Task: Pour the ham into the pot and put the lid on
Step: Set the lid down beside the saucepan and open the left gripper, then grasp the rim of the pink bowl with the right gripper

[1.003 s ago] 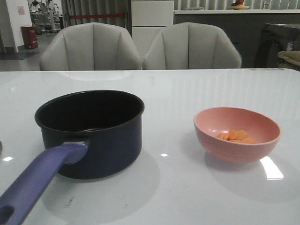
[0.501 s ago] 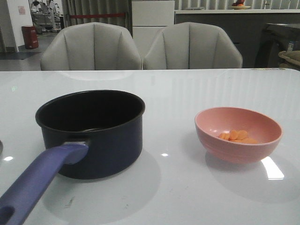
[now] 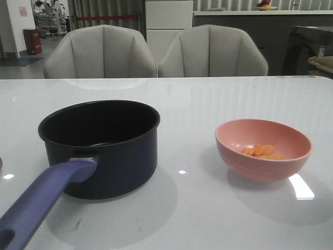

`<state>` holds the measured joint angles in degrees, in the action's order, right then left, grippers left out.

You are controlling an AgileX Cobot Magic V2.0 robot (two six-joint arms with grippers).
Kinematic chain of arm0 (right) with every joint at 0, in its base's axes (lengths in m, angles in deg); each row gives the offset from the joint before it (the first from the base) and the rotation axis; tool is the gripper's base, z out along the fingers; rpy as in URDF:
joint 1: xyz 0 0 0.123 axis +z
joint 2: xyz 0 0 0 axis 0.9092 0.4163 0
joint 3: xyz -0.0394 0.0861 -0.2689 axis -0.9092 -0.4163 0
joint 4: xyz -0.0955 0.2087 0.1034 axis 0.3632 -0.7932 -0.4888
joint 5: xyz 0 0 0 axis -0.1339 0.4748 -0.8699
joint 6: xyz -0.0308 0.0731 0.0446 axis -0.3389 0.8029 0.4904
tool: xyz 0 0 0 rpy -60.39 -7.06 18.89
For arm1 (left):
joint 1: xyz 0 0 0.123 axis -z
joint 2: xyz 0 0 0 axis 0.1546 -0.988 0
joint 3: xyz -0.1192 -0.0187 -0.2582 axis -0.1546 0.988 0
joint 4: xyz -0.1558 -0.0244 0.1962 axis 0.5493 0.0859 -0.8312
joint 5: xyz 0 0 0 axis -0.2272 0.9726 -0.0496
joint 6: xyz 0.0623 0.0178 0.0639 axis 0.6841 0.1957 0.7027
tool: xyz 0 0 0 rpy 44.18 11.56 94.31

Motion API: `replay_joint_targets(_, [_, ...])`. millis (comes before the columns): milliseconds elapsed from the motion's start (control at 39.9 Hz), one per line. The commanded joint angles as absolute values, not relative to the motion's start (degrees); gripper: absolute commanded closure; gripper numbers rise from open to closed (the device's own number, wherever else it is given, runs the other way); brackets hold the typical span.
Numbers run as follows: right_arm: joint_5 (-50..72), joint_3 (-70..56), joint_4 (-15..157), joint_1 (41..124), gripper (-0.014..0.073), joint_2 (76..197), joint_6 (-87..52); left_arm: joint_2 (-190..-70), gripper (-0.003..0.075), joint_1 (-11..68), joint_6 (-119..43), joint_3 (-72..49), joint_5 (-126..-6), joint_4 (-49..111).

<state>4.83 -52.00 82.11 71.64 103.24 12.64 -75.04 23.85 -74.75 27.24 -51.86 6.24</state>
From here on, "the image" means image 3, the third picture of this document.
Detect red barrier tape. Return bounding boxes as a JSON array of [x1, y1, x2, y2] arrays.
[[76, 14, 139, 21]]

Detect fruit plate on counter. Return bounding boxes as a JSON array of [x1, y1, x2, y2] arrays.
[[255, 0, 277, 11]]

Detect dark blue saucepan purple handle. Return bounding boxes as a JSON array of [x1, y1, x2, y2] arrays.
[[1, 100, 160, 249]]

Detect grey upholstered chair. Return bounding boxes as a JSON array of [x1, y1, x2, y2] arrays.
[[158, 24, 268, 78], [44, 24, 157, 79]]

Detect red trash bin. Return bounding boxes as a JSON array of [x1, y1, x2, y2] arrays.
[[23, 28, 42, 55]]

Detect right grey upholstered chair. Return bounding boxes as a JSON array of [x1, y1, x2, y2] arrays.
[[158, 24, 268, 78]]

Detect grey counter with white top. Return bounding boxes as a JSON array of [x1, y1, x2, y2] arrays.
[[193, 10, 332, 76]]

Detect beige cushion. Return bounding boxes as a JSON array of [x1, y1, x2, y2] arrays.
[[308, 56, 333, 79]]

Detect pink plastic bowl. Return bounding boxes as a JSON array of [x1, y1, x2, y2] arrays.
[[215, 119, 312, 182]]

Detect orange ham slices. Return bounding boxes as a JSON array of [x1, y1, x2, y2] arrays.
[[241, 144, 285, 160]]

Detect left grey upholstered chair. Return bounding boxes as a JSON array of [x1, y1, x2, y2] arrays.
[[44, 24, 157, 79]]

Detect white cabinet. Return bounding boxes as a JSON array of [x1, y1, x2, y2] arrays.
[[145, 1, 193, 65]]

